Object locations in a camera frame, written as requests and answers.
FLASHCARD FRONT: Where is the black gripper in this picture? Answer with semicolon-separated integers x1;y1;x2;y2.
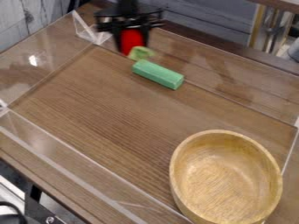
93;4;164;53

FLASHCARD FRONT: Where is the red knitted strawberry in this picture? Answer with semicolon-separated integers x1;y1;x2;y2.
120;29;154;61

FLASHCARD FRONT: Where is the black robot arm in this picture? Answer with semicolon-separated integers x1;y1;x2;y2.
93;0;164;55

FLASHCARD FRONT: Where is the green rectangular block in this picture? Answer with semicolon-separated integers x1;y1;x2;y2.
132;59;184;90

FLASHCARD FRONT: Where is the wooden bowl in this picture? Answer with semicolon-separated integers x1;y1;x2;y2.
169;129;283;224

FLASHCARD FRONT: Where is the clear acrylic corner bracket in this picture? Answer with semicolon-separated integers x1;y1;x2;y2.
70;11;112;46

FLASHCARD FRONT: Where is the gold metal chair frame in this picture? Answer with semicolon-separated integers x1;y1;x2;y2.
247;4;295;55

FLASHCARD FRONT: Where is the clear acrylic front wall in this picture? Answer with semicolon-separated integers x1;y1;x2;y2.
0;100;189;224

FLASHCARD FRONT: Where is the black cable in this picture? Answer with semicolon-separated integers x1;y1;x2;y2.
0;201;28;224

